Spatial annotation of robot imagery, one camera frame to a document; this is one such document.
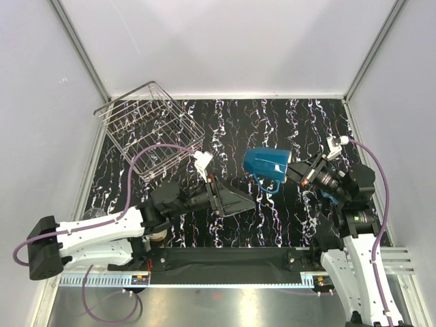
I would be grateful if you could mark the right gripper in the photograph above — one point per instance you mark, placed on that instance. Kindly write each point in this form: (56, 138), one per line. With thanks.
(305, 173)

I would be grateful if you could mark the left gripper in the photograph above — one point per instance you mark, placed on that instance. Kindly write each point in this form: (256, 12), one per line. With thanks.
(224, 201)

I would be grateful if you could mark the dark blue ceramic mug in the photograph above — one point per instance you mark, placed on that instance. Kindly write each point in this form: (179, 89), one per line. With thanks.
(269, 163)

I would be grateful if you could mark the light blue floral mug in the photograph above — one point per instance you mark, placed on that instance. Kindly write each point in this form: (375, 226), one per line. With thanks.
(330, 197)

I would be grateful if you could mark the brown paper cup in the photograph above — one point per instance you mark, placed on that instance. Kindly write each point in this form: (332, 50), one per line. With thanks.
(157, 236)

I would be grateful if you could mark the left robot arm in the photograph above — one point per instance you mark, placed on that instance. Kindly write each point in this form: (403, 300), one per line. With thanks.
(116, 239)

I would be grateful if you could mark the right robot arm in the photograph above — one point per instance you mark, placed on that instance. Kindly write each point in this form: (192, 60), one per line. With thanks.
(353, 258)

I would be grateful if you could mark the clear plastic cup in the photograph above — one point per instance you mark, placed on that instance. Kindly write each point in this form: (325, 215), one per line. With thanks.
(93, 213)

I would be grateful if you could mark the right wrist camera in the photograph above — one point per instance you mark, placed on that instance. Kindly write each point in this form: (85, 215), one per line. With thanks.
(335, 146)

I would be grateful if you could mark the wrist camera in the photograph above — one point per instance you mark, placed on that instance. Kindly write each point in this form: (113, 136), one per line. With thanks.
(202, 160)
(335, 146)

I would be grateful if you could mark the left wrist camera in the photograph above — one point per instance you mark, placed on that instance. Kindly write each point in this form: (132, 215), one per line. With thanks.
(202, 160)

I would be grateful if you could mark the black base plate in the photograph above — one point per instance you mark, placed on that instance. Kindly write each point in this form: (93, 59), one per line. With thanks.
(224, 266)

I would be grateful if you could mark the wire dish rack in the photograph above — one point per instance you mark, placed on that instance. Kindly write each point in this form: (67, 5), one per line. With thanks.
(145, 116)

